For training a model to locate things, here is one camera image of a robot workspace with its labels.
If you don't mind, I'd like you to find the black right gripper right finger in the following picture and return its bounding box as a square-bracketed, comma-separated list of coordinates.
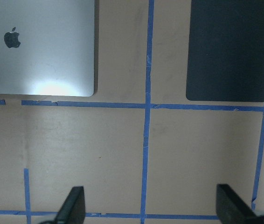
[216, 184, 263, 224]

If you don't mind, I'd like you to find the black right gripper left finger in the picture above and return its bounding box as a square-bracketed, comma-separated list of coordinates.
[53, 186, 85, 224]

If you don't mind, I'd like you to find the black mousepad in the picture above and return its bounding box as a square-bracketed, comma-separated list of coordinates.
[186, 0, 264, 102]

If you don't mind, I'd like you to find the silver apple laptop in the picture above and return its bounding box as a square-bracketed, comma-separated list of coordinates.
[0, 0, 96, 97]

